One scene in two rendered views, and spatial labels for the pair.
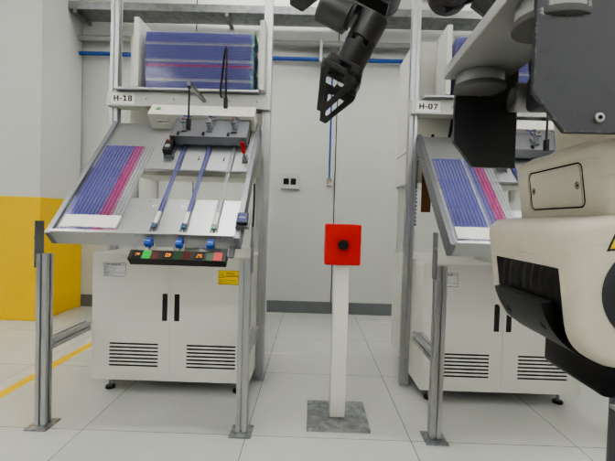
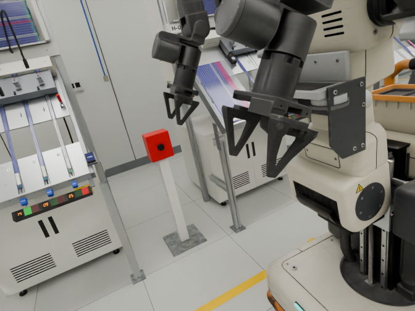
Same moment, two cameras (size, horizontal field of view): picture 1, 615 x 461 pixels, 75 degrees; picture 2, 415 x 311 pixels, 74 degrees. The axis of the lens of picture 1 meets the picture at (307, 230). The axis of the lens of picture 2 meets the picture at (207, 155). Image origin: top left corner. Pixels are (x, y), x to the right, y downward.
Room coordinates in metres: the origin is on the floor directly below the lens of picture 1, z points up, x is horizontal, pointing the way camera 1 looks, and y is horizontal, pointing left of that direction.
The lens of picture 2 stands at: (0.02, 0.21, 1.15)
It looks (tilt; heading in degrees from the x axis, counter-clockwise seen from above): 20 degrees down; 337
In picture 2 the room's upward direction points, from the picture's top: 12 degrees counter-clockwise
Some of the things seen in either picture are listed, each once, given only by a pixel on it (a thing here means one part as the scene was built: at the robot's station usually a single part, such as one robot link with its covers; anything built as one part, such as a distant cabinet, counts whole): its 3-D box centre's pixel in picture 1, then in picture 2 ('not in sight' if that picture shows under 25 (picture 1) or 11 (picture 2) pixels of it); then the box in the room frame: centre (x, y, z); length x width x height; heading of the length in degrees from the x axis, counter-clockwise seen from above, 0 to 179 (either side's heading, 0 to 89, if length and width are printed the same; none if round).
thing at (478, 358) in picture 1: (471, 317); (231, 150); (2.05, -0.86, 0.31); 0.70 x 0.65 x 0.62; 89
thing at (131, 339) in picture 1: (186, 244); (35, 178); (1.88, 0.57, 0.66); 1.01 x 0.73 x 1.31; 179
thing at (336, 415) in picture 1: (339, 321); (170, 190); (1.59, -0.14, 0.39); 0.24 x 0.24 x 0.78; 89
